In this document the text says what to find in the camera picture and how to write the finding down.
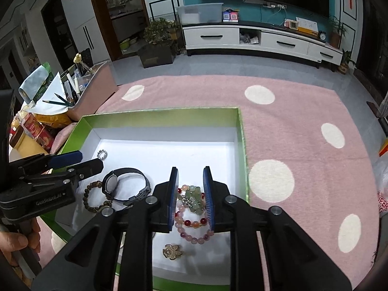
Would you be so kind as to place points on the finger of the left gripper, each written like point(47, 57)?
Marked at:
point(64, 160)
point(82, 171)

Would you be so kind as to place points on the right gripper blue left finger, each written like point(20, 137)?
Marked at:
point(172, 196)

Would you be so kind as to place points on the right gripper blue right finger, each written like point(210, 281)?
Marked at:
point(208, 185)

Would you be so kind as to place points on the black wrist watch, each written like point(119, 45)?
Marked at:
point(126, 186)

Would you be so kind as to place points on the gold flower brooch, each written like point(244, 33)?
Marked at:
point(172, 252)

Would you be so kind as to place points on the person left hand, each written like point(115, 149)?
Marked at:
point(10, 242)

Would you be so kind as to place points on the yellow lidded jar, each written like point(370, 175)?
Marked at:
point(25, 145)

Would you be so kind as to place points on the green cardboard box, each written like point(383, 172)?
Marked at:
point(110, 246)

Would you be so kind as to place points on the pink storage box with pens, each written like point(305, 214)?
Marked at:
point(101, 86)

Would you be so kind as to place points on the pink polka dot blanket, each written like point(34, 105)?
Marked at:
point(273, 142)

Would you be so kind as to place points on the white TV cabinet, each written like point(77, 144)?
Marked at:
point(264, 39)

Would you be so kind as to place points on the potted green plant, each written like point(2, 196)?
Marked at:
point(164, 42)

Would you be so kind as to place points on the clear plastic storage bin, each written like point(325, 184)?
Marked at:
point(200, 13)

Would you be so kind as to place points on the white red plastic bag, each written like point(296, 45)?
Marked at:
point(380, 169)

